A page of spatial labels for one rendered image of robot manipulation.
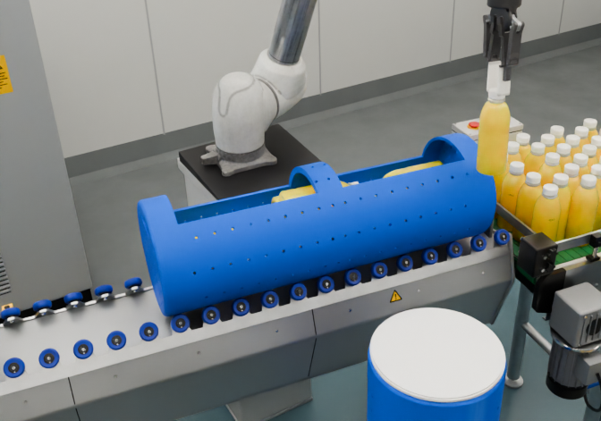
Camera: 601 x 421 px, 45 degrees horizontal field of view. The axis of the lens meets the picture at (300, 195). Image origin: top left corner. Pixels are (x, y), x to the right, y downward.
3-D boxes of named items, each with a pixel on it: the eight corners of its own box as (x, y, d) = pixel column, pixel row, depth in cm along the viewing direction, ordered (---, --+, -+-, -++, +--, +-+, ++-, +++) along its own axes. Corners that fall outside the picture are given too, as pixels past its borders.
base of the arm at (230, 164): (192, 153, 234) (190, 138, 231) (256, 138, 242) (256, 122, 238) (212, 181, 220) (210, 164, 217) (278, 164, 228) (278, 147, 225)
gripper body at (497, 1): (479, -13, 163) (478, 29, 167) (501, -8, 156) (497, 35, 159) (509, -15, 165) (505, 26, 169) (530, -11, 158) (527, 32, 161)
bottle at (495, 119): (508, 166, 179) (514, 94, 171) (502, 177, 174) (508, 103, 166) (479, 163, 182) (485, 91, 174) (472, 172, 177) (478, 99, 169)
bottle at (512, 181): (500, 216, 219) (506, 162, 210) (523, 222, 216) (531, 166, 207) (494, 228, 214) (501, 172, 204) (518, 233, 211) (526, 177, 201)
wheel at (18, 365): (2, 360, 161) (0, 360, 159) (22, 354, 162) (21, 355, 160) (5, 380, 161) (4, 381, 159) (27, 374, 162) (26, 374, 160)
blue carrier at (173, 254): (146, 271, 191) (131, 179, 176) (435, 200, 218) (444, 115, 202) (170, 341, 169) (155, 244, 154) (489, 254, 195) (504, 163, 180)
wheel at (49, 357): (37, 350, 163) (36, 351, 161) (57, 345, 165) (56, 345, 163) (41, 370, 163) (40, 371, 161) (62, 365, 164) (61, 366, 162)
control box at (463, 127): (449, 151, 236) (452, 122, 231) (502, 139, 242) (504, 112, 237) (466, 164, 228) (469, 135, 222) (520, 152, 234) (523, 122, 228)
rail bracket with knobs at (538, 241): (511, 265, 198) (515, 233, 193) (533, 258, 200) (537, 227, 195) (534, 285, 190) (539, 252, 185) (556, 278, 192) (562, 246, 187)
